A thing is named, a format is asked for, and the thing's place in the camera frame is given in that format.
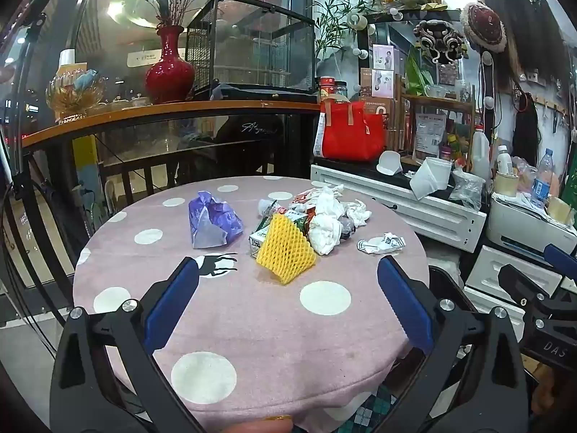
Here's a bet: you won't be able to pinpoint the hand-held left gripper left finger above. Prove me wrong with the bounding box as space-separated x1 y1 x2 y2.
49 256 206 433

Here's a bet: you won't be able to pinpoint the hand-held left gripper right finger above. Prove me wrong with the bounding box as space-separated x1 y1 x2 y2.
378 255 528 433

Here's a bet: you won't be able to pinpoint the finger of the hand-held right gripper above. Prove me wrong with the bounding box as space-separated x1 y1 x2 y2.
498 263 564 321
543 244 577 280

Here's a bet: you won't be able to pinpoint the white printed wrapper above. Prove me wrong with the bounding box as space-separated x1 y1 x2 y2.
357 232 405 254

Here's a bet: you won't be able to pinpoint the purple plastic bag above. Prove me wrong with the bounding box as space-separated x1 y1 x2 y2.
188 191 244 250

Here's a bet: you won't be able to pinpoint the grey wrapper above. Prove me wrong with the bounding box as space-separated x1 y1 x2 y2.
338 215 358 241

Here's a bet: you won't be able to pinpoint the large white tissue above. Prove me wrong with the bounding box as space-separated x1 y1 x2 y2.
308 213 344 255

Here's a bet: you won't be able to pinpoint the green white drink carton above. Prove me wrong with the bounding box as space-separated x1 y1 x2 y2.
249 230 272 258

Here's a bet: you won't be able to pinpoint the yellow foam fruit net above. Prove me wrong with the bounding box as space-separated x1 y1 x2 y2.
255 214 317 286

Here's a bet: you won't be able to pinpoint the green snack packet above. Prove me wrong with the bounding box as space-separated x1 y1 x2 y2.
279 209 313 236

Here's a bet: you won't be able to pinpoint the red white snack wrapper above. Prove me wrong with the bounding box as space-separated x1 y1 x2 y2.
288 189 318 215

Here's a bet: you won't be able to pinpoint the person's right hand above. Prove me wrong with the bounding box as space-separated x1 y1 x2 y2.
525 363 577 416

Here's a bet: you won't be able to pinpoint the person's left hand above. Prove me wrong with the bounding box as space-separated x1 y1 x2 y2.
216 416 295 433

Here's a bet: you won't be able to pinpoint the low white drawer unit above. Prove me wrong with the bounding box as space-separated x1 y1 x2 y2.
463 244 564 325

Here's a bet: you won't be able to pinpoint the white printer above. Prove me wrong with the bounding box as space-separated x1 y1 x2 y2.
486 192 577 263

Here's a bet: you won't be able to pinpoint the beige tape roll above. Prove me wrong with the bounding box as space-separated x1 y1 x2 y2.
492 171 520 198
547 196 574 227

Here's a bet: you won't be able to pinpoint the white plastic sack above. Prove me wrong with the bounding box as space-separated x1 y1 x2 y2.
426 246 467 271

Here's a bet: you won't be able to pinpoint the blue label water bottle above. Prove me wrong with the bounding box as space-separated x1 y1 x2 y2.
530 148 555 209

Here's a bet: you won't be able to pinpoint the clear plastic snack bag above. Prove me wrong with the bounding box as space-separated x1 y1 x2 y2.
511 157 539 192

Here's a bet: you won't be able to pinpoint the pink polka dot tablecloth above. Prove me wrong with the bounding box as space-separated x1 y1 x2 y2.
72 176 431 433

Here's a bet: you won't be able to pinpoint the small white bottle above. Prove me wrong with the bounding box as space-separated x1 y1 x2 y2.
496 144 515 175

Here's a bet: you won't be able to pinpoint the plaid trousers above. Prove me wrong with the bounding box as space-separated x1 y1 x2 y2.
336 383 406 433

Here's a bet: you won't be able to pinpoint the white plastic bucket liner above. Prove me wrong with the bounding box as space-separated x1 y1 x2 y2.
409 160 445 200

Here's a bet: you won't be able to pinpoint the black hair bundle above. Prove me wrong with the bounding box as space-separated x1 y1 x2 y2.
513 92 540 169

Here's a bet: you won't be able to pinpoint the white plastic bucket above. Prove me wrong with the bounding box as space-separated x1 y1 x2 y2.
424 157 453 190

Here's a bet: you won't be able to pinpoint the white plastic holder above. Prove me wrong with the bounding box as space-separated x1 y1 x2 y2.
376 150 403 176

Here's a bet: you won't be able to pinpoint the yellow green small bottle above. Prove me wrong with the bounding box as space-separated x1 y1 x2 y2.
447 133 470 163

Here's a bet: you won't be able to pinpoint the yellow sign board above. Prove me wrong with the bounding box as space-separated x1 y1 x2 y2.
72 136 99 192

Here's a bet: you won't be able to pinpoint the printed flat packet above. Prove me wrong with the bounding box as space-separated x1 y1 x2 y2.
414 113 446 159

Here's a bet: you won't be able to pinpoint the red tote bag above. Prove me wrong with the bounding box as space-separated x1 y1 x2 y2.
321 98 387 163

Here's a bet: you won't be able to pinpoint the bamboo shelf rack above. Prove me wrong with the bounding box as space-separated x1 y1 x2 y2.
400 94 477 167

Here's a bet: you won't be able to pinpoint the black tripod stand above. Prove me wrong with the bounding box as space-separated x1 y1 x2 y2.
0 9 50 289

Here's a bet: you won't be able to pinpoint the row of dark hair extensions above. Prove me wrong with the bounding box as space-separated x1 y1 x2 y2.
483 0 566 104

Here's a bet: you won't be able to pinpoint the brown product box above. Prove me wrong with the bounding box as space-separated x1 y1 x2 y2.
360 69 396 100

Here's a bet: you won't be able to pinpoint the red ceramic vase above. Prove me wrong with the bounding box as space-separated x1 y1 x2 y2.
145 26 196 104

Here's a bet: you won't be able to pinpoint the green leaf packet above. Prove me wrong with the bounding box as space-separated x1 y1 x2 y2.
405 49 434 96

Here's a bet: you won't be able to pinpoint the gold glass lotus bowl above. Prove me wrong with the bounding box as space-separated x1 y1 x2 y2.
46 67 109 123

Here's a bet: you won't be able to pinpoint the red round fringed hat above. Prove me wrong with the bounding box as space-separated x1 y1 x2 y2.
461 2 507 53

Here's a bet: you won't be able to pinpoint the pink product box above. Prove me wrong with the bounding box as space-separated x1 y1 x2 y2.
372 44 396 71

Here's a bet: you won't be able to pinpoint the lion mask ornament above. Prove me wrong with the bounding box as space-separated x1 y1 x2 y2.
413 19 470 65

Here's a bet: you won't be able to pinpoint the yellow card box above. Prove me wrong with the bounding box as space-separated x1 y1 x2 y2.
56 61 88 83

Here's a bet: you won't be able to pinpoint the vanity mirror with bulbs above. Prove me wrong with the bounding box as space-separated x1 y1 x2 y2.
349 9 490 113

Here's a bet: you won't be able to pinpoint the glass terrarium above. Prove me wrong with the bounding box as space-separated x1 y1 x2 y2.
186 0 316 96

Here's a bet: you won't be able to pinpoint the green leaf branches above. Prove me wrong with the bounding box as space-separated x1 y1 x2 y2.
312 0 397 61

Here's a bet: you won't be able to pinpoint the wooden hook rail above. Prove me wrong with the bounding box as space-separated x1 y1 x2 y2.
514 79 569 115

